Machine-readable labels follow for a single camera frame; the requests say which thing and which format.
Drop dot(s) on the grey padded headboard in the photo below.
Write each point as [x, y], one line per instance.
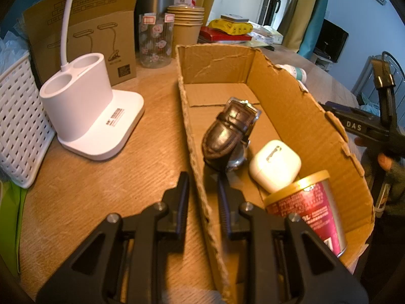
[364, 79]

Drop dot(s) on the brown cardboard lamp package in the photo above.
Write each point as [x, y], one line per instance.
[95, 22]

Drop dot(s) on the small black object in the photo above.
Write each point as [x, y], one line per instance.
[268, 48]

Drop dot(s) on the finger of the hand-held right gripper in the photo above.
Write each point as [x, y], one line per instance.
[348, 110]
[332, 115]

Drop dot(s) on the yellow pouch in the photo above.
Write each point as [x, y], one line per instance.
[231, 28]

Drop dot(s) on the green patterned paper cups pack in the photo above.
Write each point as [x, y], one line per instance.
[9, 228]

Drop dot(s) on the black framed glass door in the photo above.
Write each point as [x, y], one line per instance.
[273, 3]

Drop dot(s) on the black monitor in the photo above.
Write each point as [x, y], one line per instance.
[332, 38]

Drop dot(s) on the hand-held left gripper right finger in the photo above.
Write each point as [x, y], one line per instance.
[223, 205]

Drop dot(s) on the stainless steel thermos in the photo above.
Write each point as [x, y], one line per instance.
[155, 0]

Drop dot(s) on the red tin can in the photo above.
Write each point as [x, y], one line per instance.
[310, 209]

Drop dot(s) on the white desk lamp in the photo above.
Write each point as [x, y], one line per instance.
[95, 126]

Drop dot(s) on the person's right hand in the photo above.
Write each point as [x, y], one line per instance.
[394, 171]

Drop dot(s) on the stack of brown paper cups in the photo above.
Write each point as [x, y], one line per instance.
[186, 31]

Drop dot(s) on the red book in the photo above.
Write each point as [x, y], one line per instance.
[212, 35]

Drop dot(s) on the cardboard box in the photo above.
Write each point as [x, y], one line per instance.
[284, 101]

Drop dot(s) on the small white flat device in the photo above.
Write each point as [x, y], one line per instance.
[234, 18]

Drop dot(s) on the narrow teal curtain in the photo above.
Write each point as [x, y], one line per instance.
[316, 22]

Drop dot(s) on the light blue packet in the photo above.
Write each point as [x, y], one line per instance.
[12, 50]

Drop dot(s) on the narrow yellow curtain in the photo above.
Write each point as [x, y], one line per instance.
[300, 9]

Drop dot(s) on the white woven plastic basket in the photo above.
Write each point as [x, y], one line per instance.
[19, 117]

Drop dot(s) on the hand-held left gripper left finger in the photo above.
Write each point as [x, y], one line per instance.
[182, 202]

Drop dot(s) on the white computer desk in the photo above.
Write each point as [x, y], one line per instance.
[321, 60]

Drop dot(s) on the white pill bottle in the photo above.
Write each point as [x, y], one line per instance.
[294, 72]

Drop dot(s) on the patterned glass jar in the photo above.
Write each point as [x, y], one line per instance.
[155, 44]

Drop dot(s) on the light blue blanket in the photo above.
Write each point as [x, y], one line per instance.
[370, 104]

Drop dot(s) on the white earbuds case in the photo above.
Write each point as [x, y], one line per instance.
[272, 164]

